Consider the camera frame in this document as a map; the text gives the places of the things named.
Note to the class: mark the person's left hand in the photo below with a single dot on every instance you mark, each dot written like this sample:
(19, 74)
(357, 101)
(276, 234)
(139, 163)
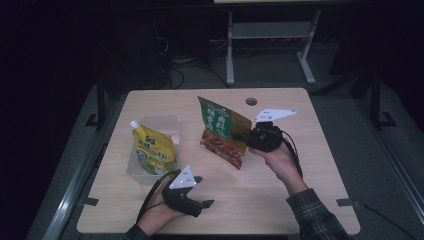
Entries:
(155, 213)

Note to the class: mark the grey table edge bracket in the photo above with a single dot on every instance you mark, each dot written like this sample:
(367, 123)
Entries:
(350, 202)
(89, 201)

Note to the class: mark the person's right hand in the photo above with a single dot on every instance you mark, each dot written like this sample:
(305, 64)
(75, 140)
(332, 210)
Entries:
(283, 166)

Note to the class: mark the clear plastic container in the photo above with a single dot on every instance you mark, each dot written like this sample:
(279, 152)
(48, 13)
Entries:
(166, 126)

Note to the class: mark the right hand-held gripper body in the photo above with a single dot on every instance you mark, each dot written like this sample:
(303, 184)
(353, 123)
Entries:
(265, 133)

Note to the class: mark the black metal stand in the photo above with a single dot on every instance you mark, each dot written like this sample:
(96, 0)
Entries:
(100, 106)
(376, 103)

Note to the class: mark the yellow spout pouch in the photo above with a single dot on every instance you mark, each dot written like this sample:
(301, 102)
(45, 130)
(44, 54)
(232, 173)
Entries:
(153, 150)

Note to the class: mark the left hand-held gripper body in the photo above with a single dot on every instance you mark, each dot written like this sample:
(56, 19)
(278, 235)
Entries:
(181, 196)

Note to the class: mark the white metal table frame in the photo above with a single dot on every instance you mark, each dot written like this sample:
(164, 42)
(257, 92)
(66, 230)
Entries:
(266, 30)

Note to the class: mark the green and red sauce packet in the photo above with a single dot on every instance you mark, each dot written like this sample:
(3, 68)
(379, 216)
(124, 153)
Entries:
(220, 133)

